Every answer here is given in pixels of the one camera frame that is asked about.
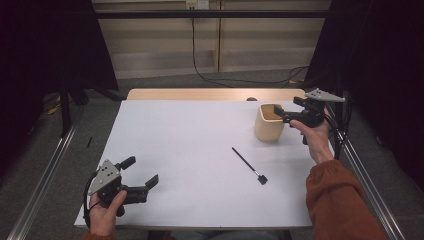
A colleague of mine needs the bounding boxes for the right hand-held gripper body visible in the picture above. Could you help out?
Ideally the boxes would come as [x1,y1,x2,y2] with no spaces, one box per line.
[282,87,347,146]

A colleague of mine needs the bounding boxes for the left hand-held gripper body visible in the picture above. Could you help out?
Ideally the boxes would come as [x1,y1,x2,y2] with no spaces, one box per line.
[87,159,149,218]

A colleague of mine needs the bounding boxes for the beige square cup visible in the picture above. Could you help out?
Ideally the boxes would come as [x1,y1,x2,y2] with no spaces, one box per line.
[254,103,287,142]

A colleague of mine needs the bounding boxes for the black brush with black bristles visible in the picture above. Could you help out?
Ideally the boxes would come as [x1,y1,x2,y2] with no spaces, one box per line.
[231,146,269,186]

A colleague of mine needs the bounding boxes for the person's right hand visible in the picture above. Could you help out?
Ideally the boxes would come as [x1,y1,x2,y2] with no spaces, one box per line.
[289,109,335,165]

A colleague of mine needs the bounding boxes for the person's left hand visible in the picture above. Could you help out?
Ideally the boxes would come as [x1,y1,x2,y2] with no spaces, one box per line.
[88,189,129,238]

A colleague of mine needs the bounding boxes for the black metal stand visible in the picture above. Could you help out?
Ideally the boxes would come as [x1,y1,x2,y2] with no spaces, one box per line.
[59,78,73,138]
[334,73,344,101]

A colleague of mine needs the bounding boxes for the white table sheet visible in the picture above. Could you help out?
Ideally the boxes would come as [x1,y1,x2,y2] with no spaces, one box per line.
[73,99,335,231]

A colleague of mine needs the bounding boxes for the wooden table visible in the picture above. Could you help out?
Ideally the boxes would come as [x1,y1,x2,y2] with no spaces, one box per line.
[125,88,308,102]

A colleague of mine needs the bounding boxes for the black curtain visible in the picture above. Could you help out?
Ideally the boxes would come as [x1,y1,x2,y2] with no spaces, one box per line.
[304,0,424,191]
[0,0,119,174]

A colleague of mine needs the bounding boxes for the black horizontal bar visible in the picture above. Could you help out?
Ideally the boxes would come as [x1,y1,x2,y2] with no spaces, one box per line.
[93,9,331,19]

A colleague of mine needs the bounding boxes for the right hand-held gripper cable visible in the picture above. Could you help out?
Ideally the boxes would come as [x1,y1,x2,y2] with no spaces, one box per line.
[323,93,353,161]

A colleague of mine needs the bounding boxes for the hand-held gripper cable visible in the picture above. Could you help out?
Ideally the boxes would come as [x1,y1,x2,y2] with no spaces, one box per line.
[323,93,353,161]
[82,169,101,229]

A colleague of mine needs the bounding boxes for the left hand-held gripper cable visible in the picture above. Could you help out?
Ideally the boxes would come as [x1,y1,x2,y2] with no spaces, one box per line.
[82,169,101,229]

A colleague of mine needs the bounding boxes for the aluminium floor rail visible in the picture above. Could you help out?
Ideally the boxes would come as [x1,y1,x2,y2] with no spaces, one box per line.
[5,106,88,240]
[324,103,407,240]

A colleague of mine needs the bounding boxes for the black wall cable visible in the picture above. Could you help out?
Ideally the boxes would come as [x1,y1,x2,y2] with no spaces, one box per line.
[190,7,310,88]

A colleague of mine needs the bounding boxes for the white wall socket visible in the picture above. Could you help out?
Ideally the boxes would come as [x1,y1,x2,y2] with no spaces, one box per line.
[185,0,210,10]

